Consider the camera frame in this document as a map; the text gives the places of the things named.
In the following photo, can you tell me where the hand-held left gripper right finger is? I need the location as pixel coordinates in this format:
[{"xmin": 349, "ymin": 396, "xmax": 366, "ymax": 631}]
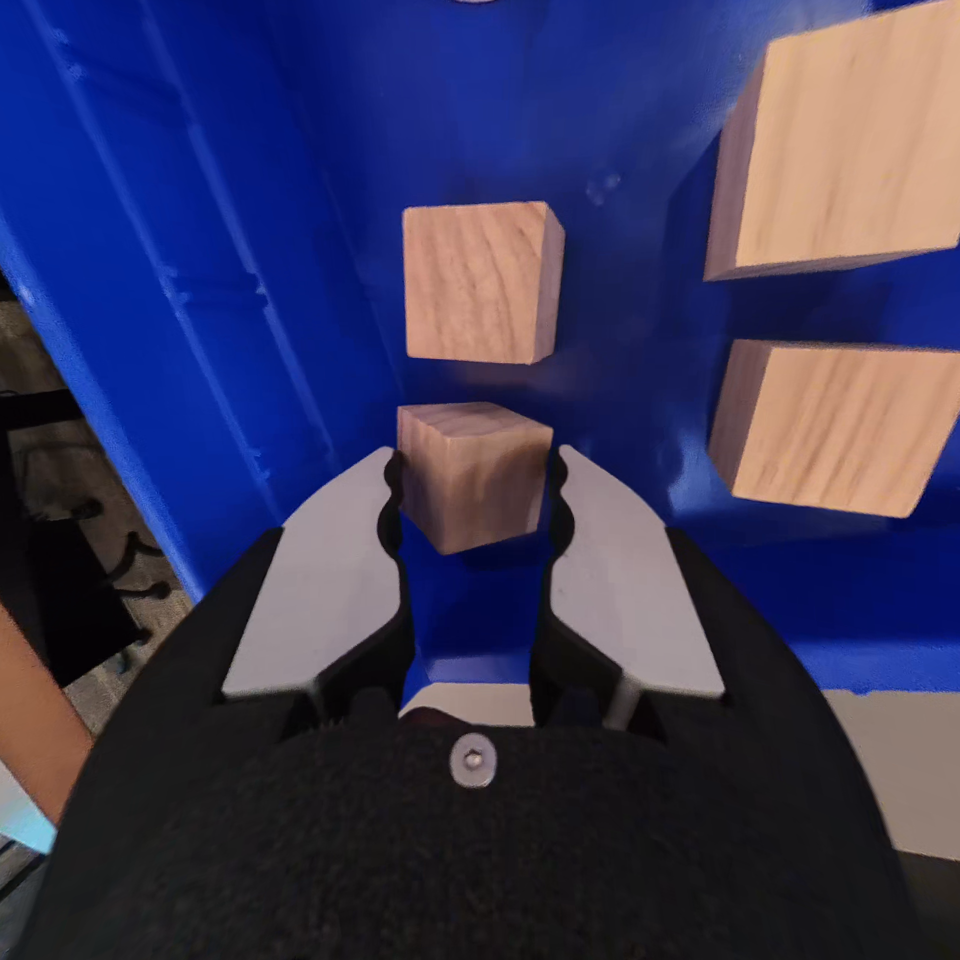
[{"xmin": 531, "ymin": 444, "xmax": 727, "ymax": 730}]

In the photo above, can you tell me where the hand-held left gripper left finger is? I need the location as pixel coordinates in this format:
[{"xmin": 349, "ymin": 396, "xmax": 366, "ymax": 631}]
[{"xmin": 221, "ymin": 446, "xmax": 417, "ymax": 725}]

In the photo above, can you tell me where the wooden cube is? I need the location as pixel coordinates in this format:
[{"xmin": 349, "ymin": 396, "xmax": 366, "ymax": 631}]
[
  {"xmin": 707, "ymin": 339, "xmax": 960, "ymax": 520},
  {"xmin": 396, "ymin": 401, "xmax": 555, "ymax": 556},
  {"xmin": 703, "ymin": 0, "xmax": 960, "ymax": 283},
  {"xmin": 402, "ymin": 201, "xmax": 566, "ymax": 366}
]

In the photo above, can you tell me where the blue plastic bin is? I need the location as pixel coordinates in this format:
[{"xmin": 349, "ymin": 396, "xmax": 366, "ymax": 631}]
[{"xmin": 0, "ymin": 0, "xmax": 960, "ymax": 691}]

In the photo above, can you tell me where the black office chair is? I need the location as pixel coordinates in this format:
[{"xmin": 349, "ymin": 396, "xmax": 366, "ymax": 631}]
[{"xmin": 0, "ymin": 390, "xmax": 174, "ymax": 687}]

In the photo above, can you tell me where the brown wooden panel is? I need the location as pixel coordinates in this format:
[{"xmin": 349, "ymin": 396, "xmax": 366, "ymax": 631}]
[{"xmin": 0, "ymin": 600, "xmax": 95, "ymax": 826}]

